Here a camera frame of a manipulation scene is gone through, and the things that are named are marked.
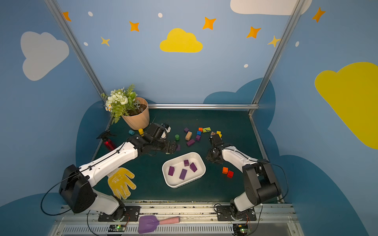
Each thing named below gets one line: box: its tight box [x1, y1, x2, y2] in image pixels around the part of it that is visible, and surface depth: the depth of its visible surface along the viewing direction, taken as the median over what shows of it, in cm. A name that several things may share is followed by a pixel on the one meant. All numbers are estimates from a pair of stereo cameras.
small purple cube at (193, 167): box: [189, 162, 198, 173], surface depth 91 cm
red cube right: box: [226, 170, 234, 179], surface depth 88 cm
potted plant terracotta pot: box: [100, 84, 151, 131], surface depth 92 cm
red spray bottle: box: [96, 129, 117, 151], surface depth 93 cm
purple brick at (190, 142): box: [186, 138, 196, 147], surface depth 105 cm
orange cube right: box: [221, 166, 229, 175], surface depth 90 cm
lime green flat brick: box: [202, 126, 212, 133], surface depth 113 cm
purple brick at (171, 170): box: [167, 166, 176, 177], surface depth 90 cm
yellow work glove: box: [106, 167, 137, 201], surface depth 84 cm
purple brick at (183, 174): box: [179, 168, 188, 181], surface depth 90 cm
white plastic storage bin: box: [161, 151, 207, 189], surface depth 90 cm
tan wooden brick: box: [185, 130, 193, 141], surface depth 106 cm
